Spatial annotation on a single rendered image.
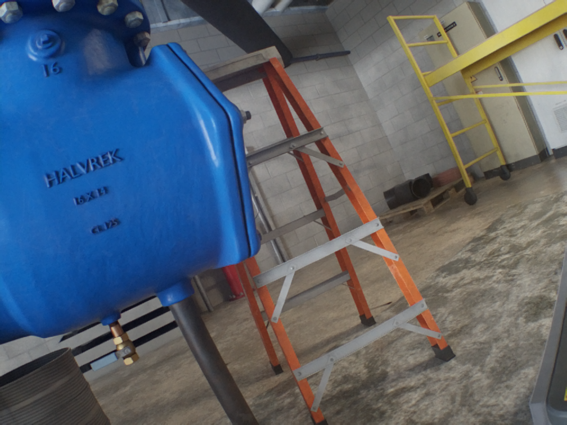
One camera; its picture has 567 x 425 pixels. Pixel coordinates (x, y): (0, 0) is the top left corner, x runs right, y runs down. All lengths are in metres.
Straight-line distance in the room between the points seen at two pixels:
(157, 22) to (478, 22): 3.70
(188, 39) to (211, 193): 4.55
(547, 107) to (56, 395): 4.33
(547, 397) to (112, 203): 0.70
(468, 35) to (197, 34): 3.26
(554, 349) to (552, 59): 3.84
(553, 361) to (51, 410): 1.14
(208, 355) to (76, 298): 0.36
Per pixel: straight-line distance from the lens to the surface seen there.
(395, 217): 4.46
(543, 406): 0.52
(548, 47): 4.30
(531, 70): 4.37
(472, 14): 4.71
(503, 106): 4.64
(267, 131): 5.03
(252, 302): 1.61
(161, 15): 5.18
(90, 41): 0.91
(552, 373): 0.57
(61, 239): 0.71
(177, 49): 0.95
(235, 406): 1.02
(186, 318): 0.95
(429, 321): 1.29
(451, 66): 3.57
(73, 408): 1.24
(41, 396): 1.20
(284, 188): 4.89
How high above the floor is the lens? 0.64
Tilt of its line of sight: 2 degrees down
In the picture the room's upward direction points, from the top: 24 degrees counter-clockwise
